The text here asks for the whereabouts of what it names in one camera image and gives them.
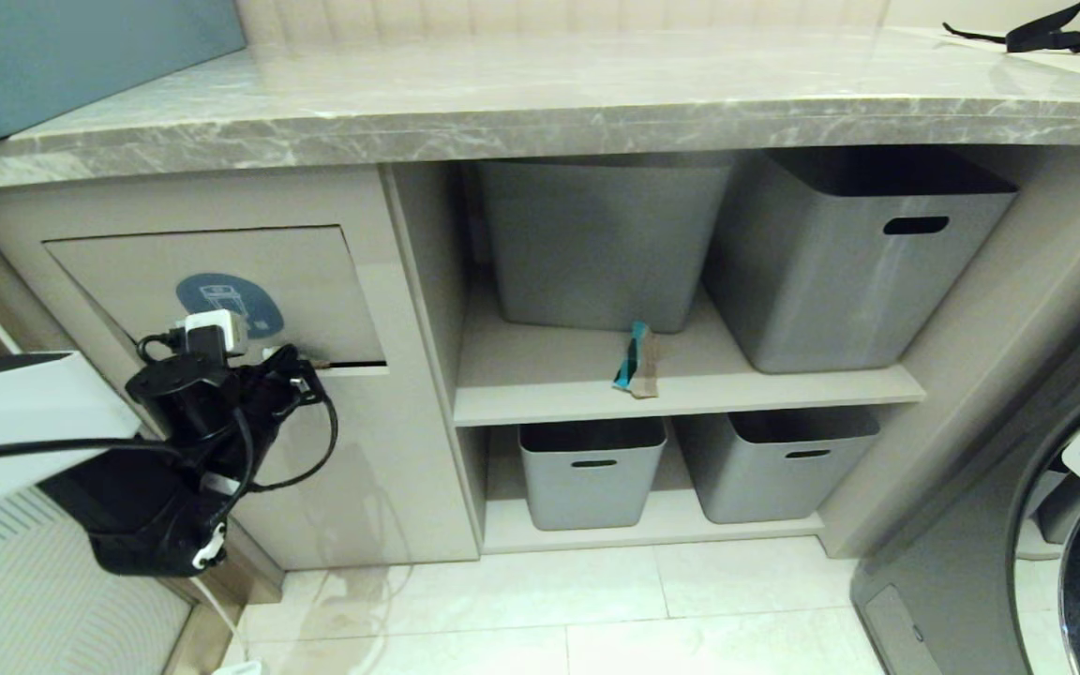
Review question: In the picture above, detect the beige trash bin flap door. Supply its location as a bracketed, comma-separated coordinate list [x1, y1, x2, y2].
[43, 224, 388, 372]

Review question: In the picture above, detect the blue round sticker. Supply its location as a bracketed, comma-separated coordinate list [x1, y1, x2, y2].
[175, 273, 285, 340]

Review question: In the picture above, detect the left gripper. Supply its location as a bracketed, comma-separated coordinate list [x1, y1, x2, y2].
[232, 344, 327, 425]

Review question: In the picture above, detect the large grey storage bin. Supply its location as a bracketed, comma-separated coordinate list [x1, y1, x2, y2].
[701, 148, 1019, 375]
[476, 155, 736, 335]

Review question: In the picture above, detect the beige counter cabinet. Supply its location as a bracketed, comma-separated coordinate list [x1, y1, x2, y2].
[0, 141, 1080, 575]

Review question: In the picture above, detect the white cable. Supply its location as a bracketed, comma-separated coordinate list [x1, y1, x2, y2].
[189, 577, 265, 675]

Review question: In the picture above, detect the teal box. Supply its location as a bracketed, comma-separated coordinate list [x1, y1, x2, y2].
[0, 0, 249, 149]

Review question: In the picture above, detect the small grey storage bin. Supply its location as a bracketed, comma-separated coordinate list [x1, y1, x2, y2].
[673, 410, 881, 525]
[517, 418, 668, 533]

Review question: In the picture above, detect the black cable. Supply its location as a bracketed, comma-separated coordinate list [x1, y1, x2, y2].
[221, 373, 340, 494]

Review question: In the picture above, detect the black bag strap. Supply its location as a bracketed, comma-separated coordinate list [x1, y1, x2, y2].
[942, 0, 1080, 67]

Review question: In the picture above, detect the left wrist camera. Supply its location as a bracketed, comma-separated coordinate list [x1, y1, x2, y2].
[172, 310, 250, 359]

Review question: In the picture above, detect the grey washing machine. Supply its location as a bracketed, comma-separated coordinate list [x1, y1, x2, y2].
[851, 281, 1080, 675]

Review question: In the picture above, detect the teal and brown snack wrapper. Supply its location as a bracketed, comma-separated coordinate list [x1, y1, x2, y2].
[612, 321, 662, 399]

